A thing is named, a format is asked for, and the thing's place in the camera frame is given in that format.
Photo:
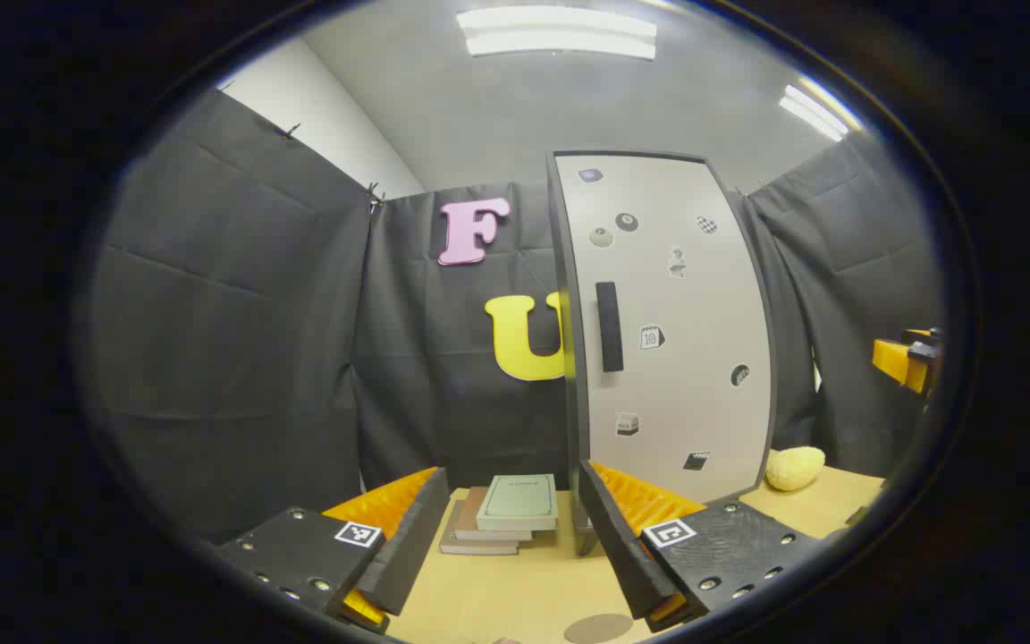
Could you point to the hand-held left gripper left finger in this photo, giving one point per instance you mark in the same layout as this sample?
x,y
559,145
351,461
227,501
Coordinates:
x,y
412,546

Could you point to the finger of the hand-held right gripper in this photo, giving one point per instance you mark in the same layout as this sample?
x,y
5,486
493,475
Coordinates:
x,y
904,358

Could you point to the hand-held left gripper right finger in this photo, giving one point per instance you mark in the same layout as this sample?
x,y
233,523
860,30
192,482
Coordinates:
x,y
618,546

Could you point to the brown round coaster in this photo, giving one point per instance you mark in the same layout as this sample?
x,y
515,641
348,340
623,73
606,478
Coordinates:
x,y
598,630

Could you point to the dark grey cabinet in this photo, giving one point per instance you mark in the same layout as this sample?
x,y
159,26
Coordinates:
x,y
570,429

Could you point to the light grey cabinet door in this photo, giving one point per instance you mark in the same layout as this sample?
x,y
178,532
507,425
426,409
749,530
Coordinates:
x,y
703,313

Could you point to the grey brown book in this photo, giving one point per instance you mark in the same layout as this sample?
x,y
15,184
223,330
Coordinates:
x,y
470,546

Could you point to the pinkish brown book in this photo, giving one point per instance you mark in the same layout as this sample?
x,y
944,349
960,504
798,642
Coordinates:
x,y
470,519

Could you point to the yellow plush toy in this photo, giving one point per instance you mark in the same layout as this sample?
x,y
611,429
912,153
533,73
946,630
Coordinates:
x,y
794,468

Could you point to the narrow ceiling light panel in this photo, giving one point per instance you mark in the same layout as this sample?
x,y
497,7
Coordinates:
x,y
814,109

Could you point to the black backdrop cloth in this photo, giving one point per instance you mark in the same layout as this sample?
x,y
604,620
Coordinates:
x,y
238,340

